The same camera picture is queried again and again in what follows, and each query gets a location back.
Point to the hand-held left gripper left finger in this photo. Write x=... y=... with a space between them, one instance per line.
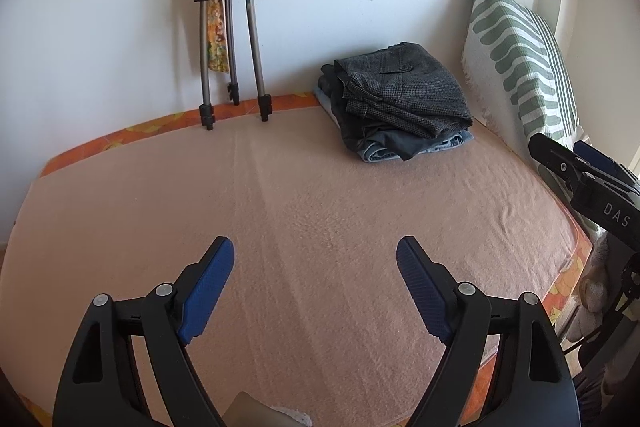
x=207 y=292

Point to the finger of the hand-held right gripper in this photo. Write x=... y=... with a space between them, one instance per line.
x=550 y=152
x=595 y=157

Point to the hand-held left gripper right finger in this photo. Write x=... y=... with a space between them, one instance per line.
x=425 y=292

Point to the grey tweed pants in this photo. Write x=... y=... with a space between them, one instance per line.
x=410 y=87

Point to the dark grey folded pants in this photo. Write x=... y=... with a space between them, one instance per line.
x=400 y=146

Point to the black folded pants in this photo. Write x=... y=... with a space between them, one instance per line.
x=350 y=129

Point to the white fuzzy cloth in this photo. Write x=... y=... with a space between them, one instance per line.
x=592 y=282

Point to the blue folded jeans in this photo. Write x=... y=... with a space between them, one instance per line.
x=452 y=141

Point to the green white striped pillow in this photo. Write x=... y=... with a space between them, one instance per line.
x=510 y=42

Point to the pink blanket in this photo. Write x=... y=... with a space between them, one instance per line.
x=325 y=207

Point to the metal tripod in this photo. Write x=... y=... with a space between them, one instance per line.
x=264 y=104

